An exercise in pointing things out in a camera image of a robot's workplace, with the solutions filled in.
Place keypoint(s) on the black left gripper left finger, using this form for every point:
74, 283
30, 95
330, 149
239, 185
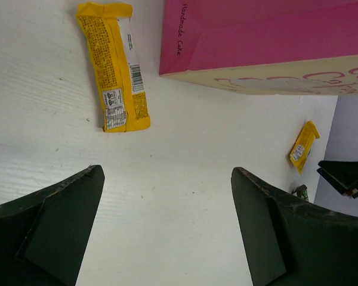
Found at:
44, 235

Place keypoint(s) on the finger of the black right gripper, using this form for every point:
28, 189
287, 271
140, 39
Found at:
341, 175

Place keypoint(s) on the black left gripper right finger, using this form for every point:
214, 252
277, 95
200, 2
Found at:
289, 241

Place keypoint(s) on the yellow snack bar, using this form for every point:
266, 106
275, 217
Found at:
303, 144
114, 59

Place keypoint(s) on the paper bag with pink handles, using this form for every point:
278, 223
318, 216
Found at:
262, 47

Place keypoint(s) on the purple chocolate pack upper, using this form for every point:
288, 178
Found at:
301, 192

